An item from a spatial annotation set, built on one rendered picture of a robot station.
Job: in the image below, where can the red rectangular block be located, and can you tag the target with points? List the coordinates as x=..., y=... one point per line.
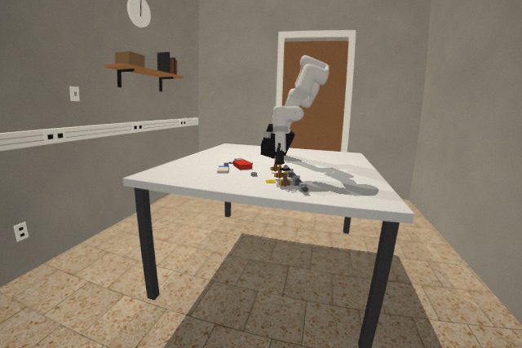
x=242, y=164

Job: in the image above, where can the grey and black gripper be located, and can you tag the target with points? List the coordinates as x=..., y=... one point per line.
x=280, y=146

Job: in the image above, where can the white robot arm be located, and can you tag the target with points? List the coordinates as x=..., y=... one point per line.
x=312, y=72

